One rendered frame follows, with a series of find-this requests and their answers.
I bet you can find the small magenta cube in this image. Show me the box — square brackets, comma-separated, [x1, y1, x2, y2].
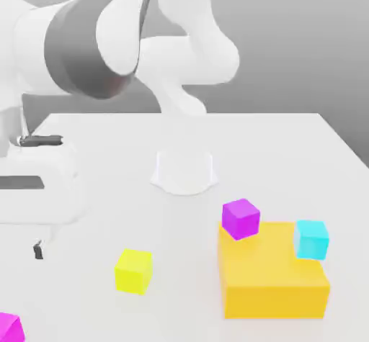
[0, 312, 26, 342]

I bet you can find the large orange box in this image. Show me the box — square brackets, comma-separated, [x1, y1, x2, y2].
[218, 221, 332, 320]

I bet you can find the small yellow cube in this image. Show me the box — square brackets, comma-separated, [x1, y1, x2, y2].
[114, 248, 153, 296]

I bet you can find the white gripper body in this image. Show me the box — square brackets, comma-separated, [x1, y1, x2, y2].
[0, 145, 85, 226]

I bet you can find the small cyan cube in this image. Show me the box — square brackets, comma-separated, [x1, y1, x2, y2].
[293, 219, 330, 261]

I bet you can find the small purple cube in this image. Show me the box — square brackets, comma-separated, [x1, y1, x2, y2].
[221, 198, 261, 241]

